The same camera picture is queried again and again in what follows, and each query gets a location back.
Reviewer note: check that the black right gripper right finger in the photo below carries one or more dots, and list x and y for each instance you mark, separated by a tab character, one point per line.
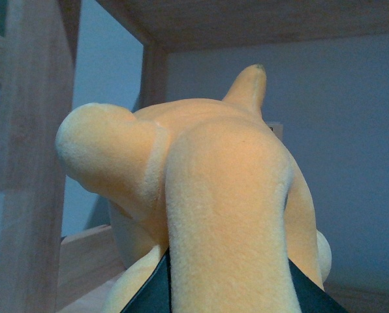
311	298

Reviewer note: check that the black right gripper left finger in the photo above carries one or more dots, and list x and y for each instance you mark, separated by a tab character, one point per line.
155	295

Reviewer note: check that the wooden shelf unit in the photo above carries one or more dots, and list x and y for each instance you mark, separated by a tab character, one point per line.
332	97

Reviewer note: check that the orange plush toy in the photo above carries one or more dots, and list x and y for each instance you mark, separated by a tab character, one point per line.
208	182

